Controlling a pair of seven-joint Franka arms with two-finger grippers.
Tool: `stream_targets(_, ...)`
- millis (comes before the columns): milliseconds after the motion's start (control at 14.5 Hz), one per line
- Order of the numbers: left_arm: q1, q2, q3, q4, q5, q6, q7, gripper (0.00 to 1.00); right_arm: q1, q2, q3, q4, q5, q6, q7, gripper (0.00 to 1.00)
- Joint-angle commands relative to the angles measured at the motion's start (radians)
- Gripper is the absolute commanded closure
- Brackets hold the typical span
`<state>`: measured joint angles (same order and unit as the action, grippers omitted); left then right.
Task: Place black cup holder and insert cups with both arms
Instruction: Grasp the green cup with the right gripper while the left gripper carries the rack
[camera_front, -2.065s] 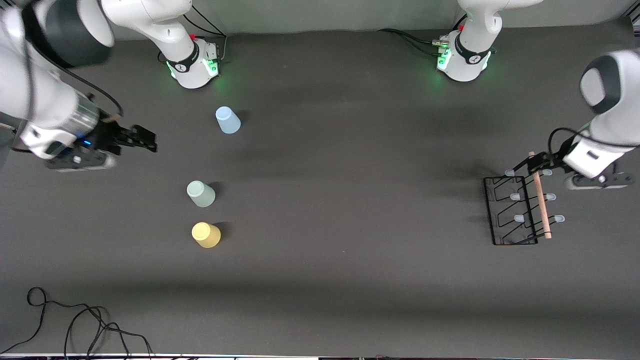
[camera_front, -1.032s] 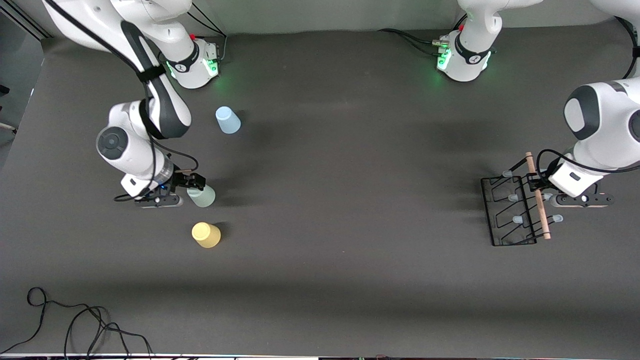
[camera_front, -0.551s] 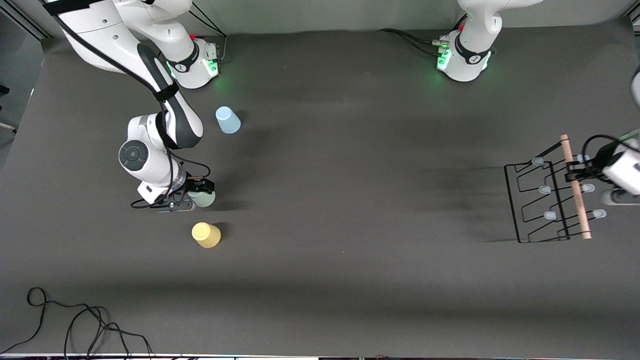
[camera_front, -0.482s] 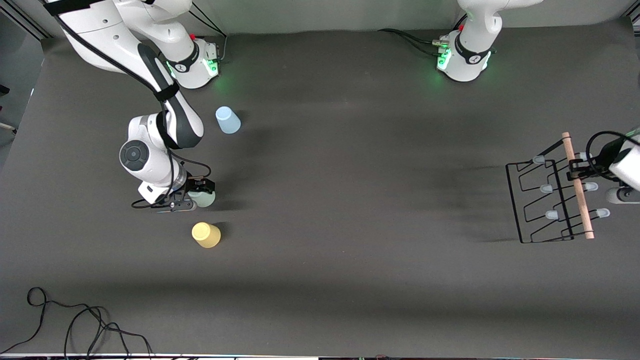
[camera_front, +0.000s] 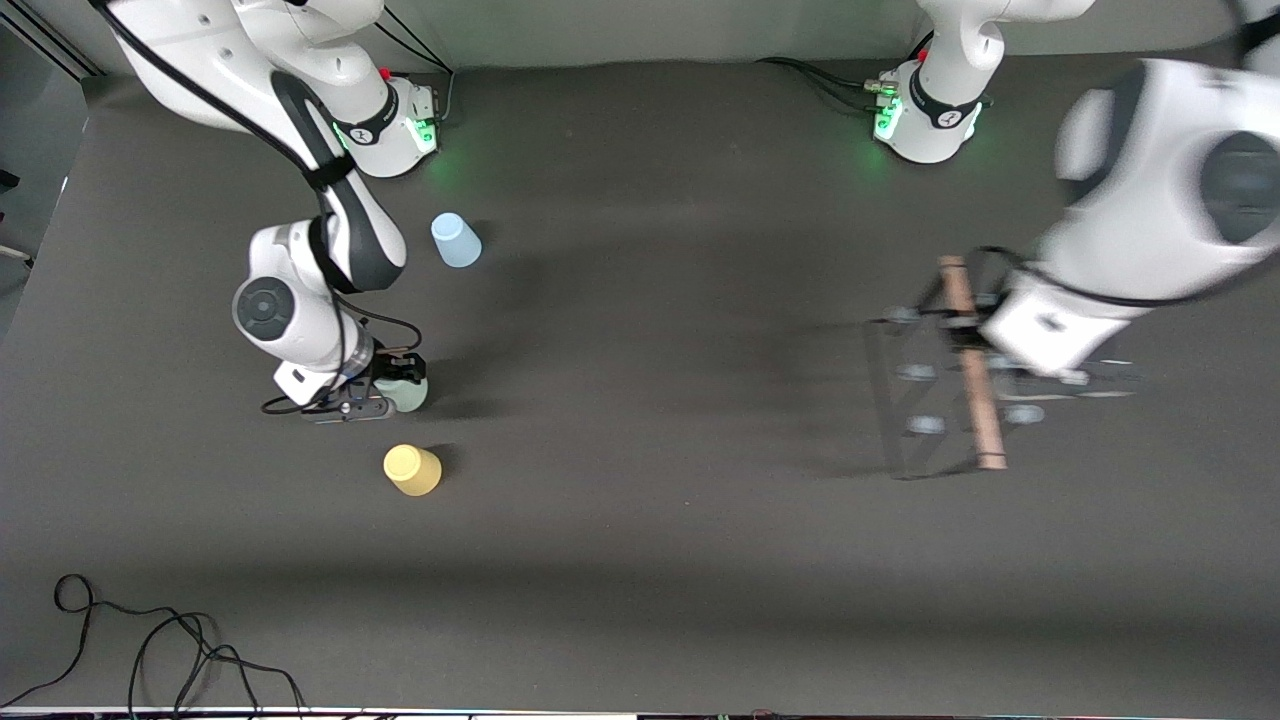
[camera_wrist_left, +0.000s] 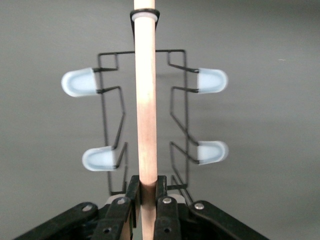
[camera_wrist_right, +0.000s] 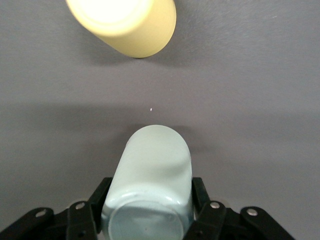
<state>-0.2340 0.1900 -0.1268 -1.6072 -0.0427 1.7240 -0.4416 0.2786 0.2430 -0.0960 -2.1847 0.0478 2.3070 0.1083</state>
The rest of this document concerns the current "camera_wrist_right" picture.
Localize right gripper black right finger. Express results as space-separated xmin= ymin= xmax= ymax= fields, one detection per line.
xmin=184 ymin=176 xmax=297 ymax=240

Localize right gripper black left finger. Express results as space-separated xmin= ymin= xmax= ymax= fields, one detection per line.
xmin=0 ymin=176 xmax=113 ymax=240

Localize pale green plastic cup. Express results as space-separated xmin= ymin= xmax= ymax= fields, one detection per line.
xmin=101 ymin=124 xmax=195 ymax=240

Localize yellow plastic cup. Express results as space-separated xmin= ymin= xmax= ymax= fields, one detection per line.
xmin=65 ymin=0 xmax=177 ymax=59

